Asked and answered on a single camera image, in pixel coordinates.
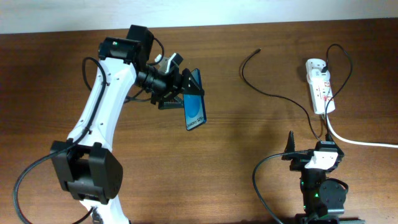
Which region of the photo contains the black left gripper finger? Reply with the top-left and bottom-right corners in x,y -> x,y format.
181,68 -> 205,96
158,96 -> 184,110

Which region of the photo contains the blue Samsung Galaxy smartphone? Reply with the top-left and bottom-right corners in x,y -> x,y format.
182,68 -> 208,131

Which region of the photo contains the black USB charging cable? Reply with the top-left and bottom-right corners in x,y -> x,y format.
241,43 -> 354,142

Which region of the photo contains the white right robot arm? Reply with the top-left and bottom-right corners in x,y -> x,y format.
282,132 -> 366,224

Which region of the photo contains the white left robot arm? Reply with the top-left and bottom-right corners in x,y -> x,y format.
50,25 -> 206,223

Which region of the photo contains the white USB charger adapter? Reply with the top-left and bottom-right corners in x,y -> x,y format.
305,58 -> 330,84

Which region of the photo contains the white power strip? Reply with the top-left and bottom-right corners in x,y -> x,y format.
309,80 -> 335,114

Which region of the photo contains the white power strip cord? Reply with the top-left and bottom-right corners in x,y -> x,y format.
323,113 -> 398,149

